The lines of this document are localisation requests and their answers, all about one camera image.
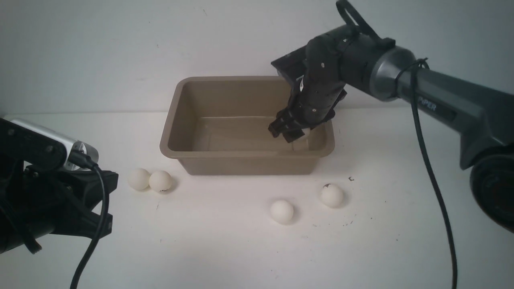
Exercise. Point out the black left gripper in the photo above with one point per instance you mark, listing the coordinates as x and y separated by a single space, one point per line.
62 202

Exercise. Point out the tan plastic bin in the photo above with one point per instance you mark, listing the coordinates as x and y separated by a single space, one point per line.
218 125

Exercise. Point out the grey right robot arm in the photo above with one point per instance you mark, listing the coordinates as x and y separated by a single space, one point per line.
483 117

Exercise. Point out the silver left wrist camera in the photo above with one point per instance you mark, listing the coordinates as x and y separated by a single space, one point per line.
42 147

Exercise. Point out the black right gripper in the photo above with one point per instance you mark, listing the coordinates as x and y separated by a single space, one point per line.
318 87

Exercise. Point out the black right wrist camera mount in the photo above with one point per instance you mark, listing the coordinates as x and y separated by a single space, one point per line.
291 66

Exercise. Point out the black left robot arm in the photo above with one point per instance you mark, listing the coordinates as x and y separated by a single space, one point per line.
15 230

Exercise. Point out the marked white table-tennis ball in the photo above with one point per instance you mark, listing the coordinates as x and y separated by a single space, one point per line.
160 181

